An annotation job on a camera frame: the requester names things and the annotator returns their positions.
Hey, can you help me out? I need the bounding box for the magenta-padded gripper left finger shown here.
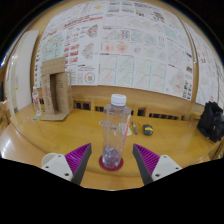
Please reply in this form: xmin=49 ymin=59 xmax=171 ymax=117
xmin=41 ymin=143 xmax=93 ymax=186

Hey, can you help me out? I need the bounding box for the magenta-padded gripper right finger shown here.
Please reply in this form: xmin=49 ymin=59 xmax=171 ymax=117
xmin=132 ymin=143 xmax=183 ymax=186

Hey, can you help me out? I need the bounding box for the clear plastic water bottle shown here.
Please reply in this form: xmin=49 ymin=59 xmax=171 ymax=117
xmin=101 ymin=93 xmax=132 ymax=169

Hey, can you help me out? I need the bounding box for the black computer mouse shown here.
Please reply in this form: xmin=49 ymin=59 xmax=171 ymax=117
xmin=142 ymin=123 xmax=155 ymax=136

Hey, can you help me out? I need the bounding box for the dark pen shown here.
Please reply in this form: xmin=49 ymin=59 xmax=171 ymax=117
xmin=130 ymin=120 xmax=139 ymax=136

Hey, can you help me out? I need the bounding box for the flat round red coaster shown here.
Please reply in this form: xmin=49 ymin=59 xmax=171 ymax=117
xmin=98 ymin=154 xmax=125 ymax=172

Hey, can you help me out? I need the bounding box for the black bag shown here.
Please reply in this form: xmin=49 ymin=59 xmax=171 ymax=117
xmin=196 ymin=100 xmax=224 ymax=144

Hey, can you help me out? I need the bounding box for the small clear plastic bottle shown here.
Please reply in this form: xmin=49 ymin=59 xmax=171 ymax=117
xmin=31 ymin=86 xmax=42 ymax=114

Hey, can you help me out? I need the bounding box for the brown cardboard arch structure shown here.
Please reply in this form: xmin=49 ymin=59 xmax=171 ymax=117
xmin=39 ymin=55 xmax=73 ymax=122

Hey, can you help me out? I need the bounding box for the wall of paper posters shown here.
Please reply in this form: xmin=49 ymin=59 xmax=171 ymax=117
xmin=33 ymin=0 xmax=224 ymax=108

